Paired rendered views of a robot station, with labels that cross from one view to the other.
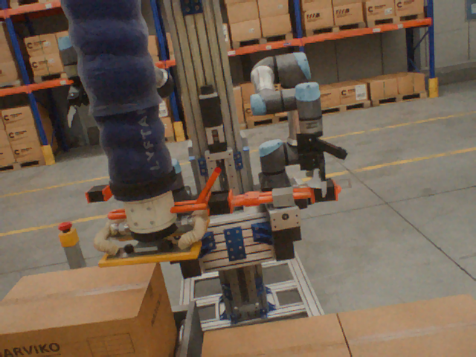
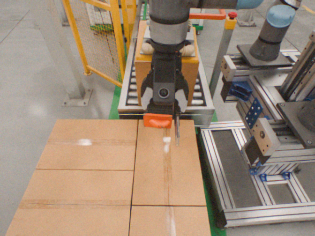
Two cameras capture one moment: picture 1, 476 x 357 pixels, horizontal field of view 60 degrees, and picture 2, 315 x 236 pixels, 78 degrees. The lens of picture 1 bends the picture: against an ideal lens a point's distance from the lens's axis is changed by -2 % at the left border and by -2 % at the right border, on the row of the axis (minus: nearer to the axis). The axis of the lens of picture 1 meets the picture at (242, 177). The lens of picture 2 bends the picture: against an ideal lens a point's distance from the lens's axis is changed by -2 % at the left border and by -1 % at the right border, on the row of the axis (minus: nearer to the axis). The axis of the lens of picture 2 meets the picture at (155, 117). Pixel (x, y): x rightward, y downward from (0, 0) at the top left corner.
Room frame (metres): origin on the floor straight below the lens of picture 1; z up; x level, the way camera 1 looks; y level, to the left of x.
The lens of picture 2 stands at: (1.26, -0.63, 1.63)
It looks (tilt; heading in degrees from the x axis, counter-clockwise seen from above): 49 degrees down; 88
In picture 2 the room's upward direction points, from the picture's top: straight up
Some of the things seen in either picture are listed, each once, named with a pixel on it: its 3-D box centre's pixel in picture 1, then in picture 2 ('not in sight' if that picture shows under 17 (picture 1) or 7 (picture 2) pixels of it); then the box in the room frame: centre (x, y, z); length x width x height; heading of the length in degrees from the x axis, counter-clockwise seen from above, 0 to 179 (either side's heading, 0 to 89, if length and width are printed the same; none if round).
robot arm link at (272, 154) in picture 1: (272, 155); not in sight; (1.92, -0.16, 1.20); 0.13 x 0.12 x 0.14; 86
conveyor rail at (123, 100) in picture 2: not in sight; (134, 41); (1.10, 1.53, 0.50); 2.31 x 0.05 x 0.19; 87
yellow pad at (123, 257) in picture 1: (149, 250); (150, 38); (1.27, 0.35, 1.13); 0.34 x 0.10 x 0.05; 83
